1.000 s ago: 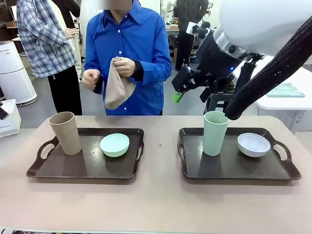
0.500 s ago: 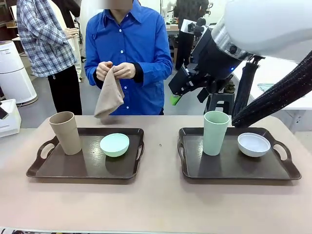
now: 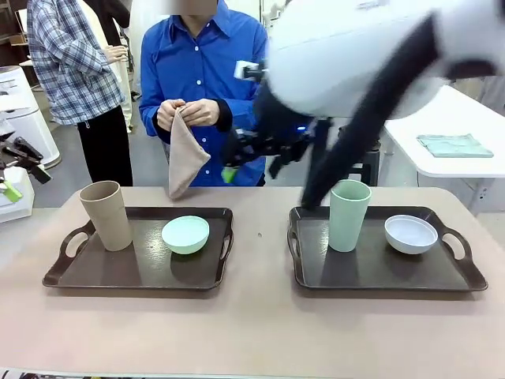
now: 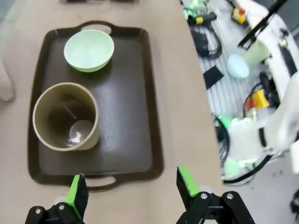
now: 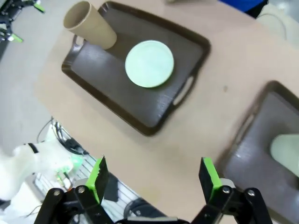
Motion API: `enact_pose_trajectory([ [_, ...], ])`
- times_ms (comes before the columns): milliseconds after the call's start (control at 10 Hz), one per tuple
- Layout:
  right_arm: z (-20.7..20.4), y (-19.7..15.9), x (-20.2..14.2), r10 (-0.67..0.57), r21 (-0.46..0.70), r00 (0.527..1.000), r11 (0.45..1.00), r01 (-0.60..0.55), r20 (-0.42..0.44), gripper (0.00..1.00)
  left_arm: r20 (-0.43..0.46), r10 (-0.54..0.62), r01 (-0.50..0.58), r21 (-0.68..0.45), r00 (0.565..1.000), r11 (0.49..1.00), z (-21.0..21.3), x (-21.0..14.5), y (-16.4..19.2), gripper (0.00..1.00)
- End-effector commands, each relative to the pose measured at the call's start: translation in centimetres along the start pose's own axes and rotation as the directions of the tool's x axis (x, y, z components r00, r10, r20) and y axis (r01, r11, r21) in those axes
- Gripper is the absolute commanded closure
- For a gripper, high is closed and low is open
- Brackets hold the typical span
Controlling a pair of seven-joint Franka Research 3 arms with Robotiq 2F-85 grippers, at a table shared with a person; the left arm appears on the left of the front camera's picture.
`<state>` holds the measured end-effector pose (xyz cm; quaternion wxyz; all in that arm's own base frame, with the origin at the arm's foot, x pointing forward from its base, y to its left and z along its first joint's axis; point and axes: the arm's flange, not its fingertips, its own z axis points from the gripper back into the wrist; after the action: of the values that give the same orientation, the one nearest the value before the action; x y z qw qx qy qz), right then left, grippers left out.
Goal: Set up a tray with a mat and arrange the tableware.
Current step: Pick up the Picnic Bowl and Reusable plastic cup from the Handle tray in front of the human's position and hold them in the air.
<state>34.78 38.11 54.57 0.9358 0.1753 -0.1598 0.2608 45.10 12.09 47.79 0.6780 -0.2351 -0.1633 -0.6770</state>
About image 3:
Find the person in cream coat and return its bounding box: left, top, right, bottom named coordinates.
left=77, top=0, right=134, bottom=133

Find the white box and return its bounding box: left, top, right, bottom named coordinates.
left=0, top=167, right=36, bottom=224

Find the brown tall cup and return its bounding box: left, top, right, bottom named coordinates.
left=78, top=180, right=133, bottom=253

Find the pale bystander hand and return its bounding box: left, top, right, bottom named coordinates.
left=104, top=44, right=129, bottom=65

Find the black stool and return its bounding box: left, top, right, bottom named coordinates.
left=345, top=149, right=382, bottom=187

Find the person's left hand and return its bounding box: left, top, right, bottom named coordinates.
left=183, top=98, right=223, bottom=127

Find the white bowl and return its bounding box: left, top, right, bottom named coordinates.
left=383, top=214, right=440, bottom=256

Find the person's blue shirt torso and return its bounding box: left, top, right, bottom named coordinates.
left=139, top=0, right=270, bottom=187

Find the person's left forearm blue sleeve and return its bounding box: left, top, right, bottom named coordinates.
left=215, top=99, right=260, bottom=133

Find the person in plaid shirt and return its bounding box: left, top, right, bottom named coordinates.
left=26, top=0, right=135, bottom=187

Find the beige cloth mat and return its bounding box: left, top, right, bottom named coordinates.
left=168, top=105, right=211, bottom=201

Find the teal cloth mat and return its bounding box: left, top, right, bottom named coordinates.
left=416, top=133, right=495, bottom=159

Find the light green tall cup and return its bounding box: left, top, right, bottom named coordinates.
left=328, top=178, right=373, bottom=253

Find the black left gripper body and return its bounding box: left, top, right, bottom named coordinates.
left=0, top=136, right=44, bottom=174

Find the white side table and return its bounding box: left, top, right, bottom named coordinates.
left=381, top=84, right=505, bottom=206

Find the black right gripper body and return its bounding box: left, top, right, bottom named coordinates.
left=231, top=117, right=317, bottom=163

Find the white cylindrical pedestal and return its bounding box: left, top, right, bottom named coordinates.
left=0, top=66, right=62, bottom=167

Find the brown wooden shelf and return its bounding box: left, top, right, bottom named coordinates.
left=0, top=0, right=32, bottom=67

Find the light green bowl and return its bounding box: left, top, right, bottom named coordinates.
left=160, top=215, right=211, bottom=256

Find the dark brown handled tray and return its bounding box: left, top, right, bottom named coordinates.
left=286, top=205, right=489, bottom=294
left=42, top=205, right=235, bottom=293

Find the person's right hand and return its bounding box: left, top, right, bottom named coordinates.
left=156, top=98, right=187, bottom=132

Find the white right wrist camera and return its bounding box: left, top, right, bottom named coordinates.
left=234, top=60, right=269, bottom=82

